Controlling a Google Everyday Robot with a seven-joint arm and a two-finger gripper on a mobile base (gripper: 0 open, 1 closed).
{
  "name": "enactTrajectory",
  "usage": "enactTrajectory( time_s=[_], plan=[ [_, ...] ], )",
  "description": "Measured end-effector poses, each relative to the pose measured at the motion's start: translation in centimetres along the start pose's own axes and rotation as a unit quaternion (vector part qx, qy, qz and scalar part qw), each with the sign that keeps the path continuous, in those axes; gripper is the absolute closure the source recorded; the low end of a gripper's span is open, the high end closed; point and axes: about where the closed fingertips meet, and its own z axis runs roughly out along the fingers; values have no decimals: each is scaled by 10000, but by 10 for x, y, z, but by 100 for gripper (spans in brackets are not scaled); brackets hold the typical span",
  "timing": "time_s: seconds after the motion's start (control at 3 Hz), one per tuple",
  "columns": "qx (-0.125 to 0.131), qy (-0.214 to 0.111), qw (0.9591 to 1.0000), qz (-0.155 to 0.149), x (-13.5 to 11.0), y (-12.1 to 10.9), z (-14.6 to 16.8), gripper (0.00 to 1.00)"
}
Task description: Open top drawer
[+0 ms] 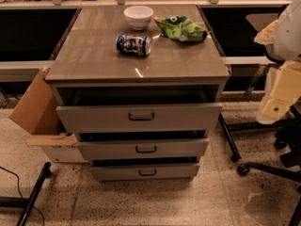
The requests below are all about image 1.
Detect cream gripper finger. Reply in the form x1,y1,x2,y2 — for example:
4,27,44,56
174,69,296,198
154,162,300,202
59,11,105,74
256,60,301,124

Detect grey top drawer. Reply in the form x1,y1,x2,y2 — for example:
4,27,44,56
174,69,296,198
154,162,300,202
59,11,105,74
56,103,222,134

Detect grey drawer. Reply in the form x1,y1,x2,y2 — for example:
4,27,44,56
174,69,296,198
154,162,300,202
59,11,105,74
77,138,209,160
90,163,199,181
56,103,222,134

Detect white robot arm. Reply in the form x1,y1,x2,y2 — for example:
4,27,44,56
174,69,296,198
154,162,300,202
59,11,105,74
254,0,301,124

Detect grey drawer cabinet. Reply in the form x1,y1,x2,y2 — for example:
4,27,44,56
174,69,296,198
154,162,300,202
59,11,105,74
46,6,229,167

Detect grey middle drawer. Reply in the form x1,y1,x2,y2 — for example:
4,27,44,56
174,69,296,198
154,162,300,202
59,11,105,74
77,138,209,160

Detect grey bottom drawer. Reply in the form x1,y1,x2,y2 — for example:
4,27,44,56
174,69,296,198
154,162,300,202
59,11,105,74
90,163,199,181

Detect black office chair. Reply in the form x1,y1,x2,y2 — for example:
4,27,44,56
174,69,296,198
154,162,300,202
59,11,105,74
236,104,301,226

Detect black table leg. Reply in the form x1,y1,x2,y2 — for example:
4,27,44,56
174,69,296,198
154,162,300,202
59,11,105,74
218,115,241,162

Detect green chip bag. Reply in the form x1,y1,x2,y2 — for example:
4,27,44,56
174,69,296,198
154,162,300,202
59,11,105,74
153,16,207,42

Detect blue soda can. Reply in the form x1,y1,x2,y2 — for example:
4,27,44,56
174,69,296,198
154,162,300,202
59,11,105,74
116,34,151,57

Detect white ceramic bowl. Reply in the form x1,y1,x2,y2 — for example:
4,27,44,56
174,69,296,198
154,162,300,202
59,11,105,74
123,6,153,30

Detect brown cardboard box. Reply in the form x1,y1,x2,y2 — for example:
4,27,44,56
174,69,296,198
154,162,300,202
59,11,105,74
9,68,86,163

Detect black stand leg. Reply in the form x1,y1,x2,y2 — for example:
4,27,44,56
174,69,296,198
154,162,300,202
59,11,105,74
0,162,52,226

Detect black floor cable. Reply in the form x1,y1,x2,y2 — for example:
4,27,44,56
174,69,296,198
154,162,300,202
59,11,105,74
0,166,46,226

